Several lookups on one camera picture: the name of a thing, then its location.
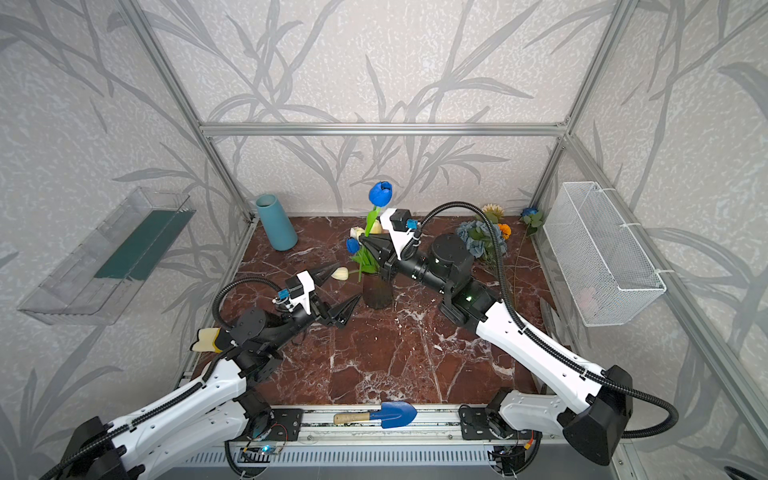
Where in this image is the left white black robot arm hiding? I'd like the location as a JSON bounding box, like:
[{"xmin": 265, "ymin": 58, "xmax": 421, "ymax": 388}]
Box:
[{"xmin": 43, "ymin": 262, "xmax": 361, "ymax": 479}]

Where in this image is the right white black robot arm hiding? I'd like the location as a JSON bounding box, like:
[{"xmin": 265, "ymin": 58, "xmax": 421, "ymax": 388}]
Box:
[{"xmin": 359, "ymin": 203, "xmax": 679, "ymax": 465}]

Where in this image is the blue rose stem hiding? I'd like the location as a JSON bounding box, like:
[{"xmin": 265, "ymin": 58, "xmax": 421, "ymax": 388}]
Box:
[{"xmin": 521, "ymin": 207, "xmax": 544, "ymax": 237}]

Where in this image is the white wire basket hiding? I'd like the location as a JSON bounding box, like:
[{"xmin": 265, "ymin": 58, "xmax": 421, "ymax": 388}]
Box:
[{"xmin": 544, "ymin": 181, "xmax": 666, "ymax": 327}]

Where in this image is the blue tulip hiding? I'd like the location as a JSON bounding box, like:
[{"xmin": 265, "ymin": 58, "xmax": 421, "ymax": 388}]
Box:
[
  {"xmin": 345, "ymin": 237, "xmax": 361, "ymax": 256},
  {"xmin": 355, "ymin": 181, "xmax": 393, "ymax": 276}
]

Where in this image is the aluminium front rail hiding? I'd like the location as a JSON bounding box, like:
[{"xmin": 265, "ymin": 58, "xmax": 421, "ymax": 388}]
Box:
[{"xmin": 125, "ymin": 403, "xmax": 631, "ymax": 448}]

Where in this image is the orange flower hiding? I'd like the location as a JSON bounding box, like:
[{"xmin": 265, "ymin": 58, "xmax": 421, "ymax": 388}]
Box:
[{"xmin": 497, "ymin": 224, "xmax": 511, "ymax": 240}]

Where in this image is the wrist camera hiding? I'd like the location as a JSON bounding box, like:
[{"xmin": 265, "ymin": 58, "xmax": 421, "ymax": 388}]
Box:
[
  {"xmin": 379, "ymin": 208, "xmax": 421, "ymax": 260},
  {"xmin": 272, "ymin": 271, "xmax": 315, "ymax": 314}
]

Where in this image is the blue hydrangea bouquet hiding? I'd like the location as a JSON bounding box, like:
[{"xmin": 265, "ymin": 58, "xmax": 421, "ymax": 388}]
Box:
[{"xmin": 456, "ymin": 220, "xmax": 508, "ymax": 265}]

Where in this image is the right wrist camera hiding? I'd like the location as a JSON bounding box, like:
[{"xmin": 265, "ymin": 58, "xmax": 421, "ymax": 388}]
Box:
[{"xmin": 379, "ymin": 208, "xmax": 421, "ymax": 260}]

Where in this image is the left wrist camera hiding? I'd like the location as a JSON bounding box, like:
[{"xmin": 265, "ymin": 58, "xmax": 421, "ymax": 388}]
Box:
[{"xmin": 272, "ymin": 271, "xmax": 315, "ymax": 314}]

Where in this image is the yellow sunflower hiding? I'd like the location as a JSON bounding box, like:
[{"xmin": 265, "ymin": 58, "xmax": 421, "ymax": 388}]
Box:
[{"xmin": 481, "ymin": 204, "xmax": 505, "ymax": 224}]

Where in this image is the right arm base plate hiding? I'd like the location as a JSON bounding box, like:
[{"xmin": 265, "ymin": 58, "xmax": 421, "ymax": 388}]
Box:
[{"xmin": 458, "ymin": 404, "xmax": 540, "ymax": 444}]

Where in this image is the blue garden trowel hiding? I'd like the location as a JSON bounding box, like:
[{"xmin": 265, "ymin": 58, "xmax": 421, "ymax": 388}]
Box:
[{"xmin": 333, "ymin": 401, "xmax": 417, "ymax": 429}]

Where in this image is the dark red glass vase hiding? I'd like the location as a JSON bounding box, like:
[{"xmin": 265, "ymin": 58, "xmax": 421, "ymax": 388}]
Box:
[{"xmin": 362, "ymin": 274, "xmax": 393, "ymax": 310}]

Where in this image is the clear acrylic wall shelf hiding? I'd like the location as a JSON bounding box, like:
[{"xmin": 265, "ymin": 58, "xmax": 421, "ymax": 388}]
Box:
[{"xmin": 18, "ymin": 187, "xmax": 196, "ymax": 326}]

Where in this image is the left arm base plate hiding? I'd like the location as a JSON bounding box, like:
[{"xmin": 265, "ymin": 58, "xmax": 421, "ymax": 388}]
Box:
[{"xmin": 244, "ymin": 408, "xmax": 304, "ymax": 442}]

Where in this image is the teal ceramic vase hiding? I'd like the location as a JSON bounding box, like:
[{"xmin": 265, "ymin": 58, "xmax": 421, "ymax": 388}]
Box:
[{"xmin": 255, "ymin": 194, "xmax": 298, "ymax": 251}]

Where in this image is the black yellow glove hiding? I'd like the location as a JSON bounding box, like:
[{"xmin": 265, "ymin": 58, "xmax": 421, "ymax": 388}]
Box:
[{"xmin": 190, "ymin": 327, "xmax": 233, "ymax": 354}]

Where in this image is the pale yellow tulip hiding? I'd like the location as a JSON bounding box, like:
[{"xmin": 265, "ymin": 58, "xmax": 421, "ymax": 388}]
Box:
[{"xmin": 332, "ymin": 267, "xmax": 360, "ymax": 281}]

